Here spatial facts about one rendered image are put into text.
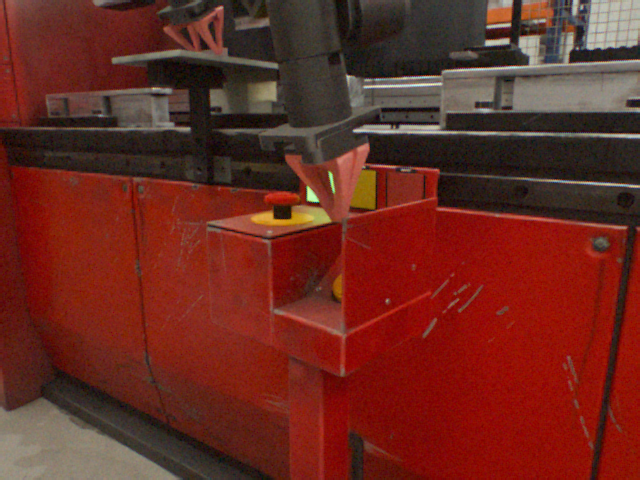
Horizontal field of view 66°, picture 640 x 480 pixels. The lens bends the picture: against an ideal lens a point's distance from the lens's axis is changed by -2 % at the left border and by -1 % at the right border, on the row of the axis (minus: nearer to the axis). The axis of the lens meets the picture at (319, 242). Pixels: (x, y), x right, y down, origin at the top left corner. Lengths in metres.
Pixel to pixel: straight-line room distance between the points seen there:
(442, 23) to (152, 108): 0.78
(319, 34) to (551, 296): 0.47
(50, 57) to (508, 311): 1.52
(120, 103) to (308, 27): 1.05
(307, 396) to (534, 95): 0.54
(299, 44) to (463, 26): 1.05
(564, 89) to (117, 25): 1.52
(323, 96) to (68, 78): 1.47
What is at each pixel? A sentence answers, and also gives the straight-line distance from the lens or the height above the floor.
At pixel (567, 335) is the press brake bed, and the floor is 0.61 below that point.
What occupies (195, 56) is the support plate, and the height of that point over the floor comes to 0.99.
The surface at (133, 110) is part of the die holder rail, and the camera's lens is 1.39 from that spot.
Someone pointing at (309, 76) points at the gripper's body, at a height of 0.92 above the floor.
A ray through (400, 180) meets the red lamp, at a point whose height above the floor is 0.83.
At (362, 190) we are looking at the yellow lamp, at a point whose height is 0.81.
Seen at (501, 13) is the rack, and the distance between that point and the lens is 2.63.
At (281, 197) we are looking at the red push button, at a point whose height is 0.81.
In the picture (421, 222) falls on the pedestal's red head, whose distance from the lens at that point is 0.53.
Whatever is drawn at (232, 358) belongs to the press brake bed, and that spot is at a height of 0.40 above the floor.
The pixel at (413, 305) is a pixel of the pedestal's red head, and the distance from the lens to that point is 0.54.
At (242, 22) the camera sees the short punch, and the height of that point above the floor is 1.09.
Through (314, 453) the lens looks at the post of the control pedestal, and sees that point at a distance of 0.63.
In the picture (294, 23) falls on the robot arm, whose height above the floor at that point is 0.96.
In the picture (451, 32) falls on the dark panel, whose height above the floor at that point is 1.12.
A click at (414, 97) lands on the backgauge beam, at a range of 1.17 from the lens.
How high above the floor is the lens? 0.89
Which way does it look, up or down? 14 degrees down
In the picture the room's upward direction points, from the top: straight up
